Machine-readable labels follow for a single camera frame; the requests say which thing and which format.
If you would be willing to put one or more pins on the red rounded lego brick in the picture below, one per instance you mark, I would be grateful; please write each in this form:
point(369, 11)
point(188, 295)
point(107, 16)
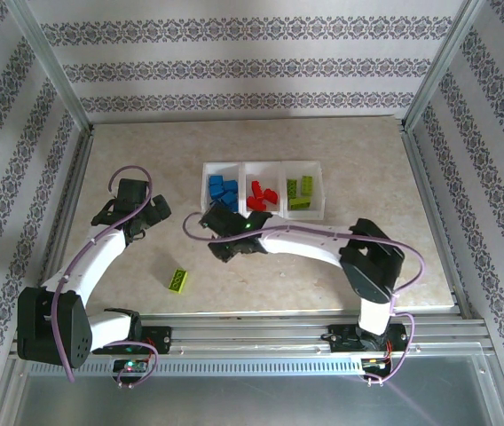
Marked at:
point(272, 195)

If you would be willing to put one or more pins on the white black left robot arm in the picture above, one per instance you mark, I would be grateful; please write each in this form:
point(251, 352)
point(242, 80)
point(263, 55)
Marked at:
point(101, 253)

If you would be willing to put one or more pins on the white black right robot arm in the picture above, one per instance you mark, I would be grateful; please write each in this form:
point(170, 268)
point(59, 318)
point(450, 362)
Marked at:
point(305, 244)

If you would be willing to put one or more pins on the white bin for blue legos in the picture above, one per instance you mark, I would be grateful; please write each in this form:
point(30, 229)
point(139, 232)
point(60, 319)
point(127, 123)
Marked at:
point(205, 191)

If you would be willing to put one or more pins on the white bin for red legos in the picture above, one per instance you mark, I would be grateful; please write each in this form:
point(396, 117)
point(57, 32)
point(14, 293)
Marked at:
point(263, 171)

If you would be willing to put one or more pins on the left controller board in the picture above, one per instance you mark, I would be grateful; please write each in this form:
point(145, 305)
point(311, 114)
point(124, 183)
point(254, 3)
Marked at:
point(130, 366)

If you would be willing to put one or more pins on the controller board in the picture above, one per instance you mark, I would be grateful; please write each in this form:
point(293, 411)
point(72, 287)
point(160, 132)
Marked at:
point(374, 361)
point(130, 366)

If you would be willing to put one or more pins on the grey metal base sheet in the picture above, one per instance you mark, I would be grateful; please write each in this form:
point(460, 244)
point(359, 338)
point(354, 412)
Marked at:
point(252, 399)

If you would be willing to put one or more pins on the right controller board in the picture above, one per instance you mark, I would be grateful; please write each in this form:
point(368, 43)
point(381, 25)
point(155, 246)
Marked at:
point(374, 361)

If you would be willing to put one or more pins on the aluminium side rail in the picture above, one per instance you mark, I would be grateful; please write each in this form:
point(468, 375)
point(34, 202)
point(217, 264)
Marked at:
point(68, 213)
point(437, 222)

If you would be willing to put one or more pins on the aluminium mounting rail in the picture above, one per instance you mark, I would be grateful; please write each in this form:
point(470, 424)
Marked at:
point(252, 337)

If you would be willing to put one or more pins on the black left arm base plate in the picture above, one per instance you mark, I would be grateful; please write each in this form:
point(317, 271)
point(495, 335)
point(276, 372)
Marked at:
point(161, 339)

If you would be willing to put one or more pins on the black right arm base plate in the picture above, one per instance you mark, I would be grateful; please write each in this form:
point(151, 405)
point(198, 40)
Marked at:
point(340, 339)

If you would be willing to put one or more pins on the aluminium frame post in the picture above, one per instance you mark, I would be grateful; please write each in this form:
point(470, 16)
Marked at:
point(54, 66)
point(442, 66)

